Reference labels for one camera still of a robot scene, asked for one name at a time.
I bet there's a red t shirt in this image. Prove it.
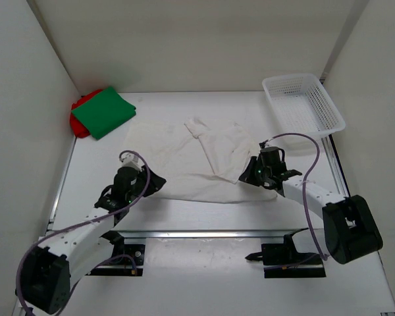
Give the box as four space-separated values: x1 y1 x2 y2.
69 89 103 138

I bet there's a green t shirt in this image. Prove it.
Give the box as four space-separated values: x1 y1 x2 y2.
71 87 136 140

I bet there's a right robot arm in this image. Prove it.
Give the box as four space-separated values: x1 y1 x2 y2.
239 147 383 264

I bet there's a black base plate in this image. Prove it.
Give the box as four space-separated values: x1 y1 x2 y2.
245 228 326 279
89 231 145 277

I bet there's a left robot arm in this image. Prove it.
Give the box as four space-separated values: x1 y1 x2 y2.
15 166 166 315

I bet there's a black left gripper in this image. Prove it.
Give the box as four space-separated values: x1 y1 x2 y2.
126 164 166 202

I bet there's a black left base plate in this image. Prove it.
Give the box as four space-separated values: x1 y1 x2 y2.
89 231 145 277

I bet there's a white cloth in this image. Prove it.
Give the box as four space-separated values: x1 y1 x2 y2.
122 117 277 203

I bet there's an aluminium rail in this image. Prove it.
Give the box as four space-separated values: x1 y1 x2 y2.
118 228 298 239

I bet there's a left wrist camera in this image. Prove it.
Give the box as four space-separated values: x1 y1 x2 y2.
119 153 140 170

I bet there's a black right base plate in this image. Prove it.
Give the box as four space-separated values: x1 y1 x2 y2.
245 228 326 279

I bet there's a white plastic basket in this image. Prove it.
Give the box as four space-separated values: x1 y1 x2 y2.
262 73 346 149

